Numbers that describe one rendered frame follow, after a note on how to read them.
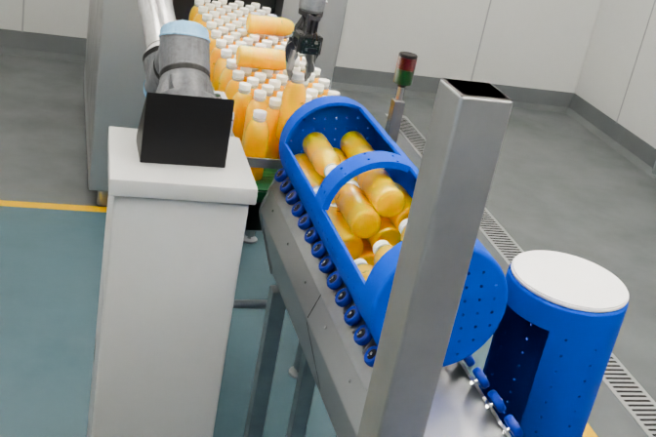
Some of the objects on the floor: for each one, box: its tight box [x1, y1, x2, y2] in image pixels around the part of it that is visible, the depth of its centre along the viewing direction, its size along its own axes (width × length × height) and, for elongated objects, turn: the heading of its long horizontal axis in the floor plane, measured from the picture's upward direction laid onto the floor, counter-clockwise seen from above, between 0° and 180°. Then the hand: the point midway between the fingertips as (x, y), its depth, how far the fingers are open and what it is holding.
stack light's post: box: [385, 99, 405, 143], centre depth 321 cm, size 4×4×110 cm
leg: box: [244, 285, 286, 437], centre depth 278 cm, size 6×6×63 cm
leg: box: [286, 351, 315, 437], centre depth 282 cm, size 6×6×63 cm
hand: (298, 75), depth 266 cm, fingers closed on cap, 4 cm apart
